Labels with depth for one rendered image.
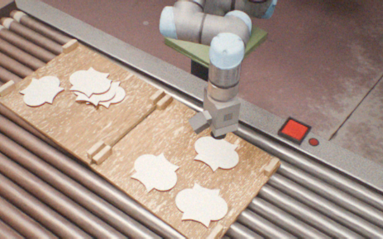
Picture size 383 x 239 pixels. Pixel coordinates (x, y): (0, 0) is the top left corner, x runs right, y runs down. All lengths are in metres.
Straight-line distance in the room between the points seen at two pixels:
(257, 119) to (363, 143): 1.35
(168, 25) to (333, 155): 0.62
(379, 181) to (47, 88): 1.03
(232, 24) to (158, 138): 0.43
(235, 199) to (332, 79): 1.90
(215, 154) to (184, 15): 0.41
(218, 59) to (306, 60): 2.14
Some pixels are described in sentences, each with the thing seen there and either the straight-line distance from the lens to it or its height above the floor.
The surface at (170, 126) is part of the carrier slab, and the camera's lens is 1.42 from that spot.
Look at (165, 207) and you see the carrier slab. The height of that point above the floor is 0.94.
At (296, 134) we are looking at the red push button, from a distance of 1.45.
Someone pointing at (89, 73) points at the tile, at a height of 0.97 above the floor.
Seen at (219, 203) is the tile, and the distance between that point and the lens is 1.25.
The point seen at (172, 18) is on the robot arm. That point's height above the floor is 1.32.
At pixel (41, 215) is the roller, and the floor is 0.92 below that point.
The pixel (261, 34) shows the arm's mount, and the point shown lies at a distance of 1.82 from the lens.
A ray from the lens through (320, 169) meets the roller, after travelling 1.40.
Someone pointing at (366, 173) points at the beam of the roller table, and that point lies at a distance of 1.44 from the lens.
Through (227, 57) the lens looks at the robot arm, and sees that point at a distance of 1.05.
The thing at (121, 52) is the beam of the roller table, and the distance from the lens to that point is 1.71.
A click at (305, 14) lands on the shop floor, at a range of 3.55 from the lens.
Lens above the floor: 2.01
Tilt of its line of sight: 48 degrees down
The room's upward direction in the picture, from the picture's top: 2 degrees clockwise
